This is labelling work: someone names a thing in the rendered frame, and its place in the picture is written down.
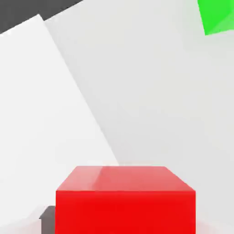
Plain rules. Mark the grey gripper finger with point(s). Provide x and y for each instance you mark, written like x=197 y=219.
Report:
x=201 y=229

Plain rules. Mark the small red cube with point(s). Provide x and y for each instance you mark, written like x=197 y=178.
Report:
x=125 y=210

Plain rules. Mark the small green cube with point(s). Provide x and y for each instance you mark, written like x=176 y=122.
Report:
x=214 y=15

